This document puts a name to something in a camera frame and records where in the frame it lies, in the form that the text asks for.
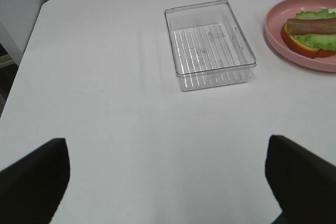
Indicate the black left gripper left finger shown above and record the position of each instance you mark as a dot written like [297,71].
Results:
[33,187]

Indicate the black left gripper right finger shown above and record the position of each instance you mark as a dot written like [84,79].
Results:
[302,183]

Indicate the white bread slice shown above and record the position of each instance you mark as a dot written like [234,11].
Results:
[300,48]

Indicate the green lettuce leaf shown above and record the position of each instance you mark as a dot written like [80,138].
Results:
[318,41]

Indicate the brown bacon strip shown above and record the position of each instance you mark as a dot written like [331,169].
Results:
[311,26]

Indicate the pink round plate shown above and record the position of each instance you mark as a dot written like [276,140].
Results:
[276,18]

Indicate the clear left plastic tray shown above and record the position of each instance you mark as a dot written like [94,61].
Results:
[208,46]

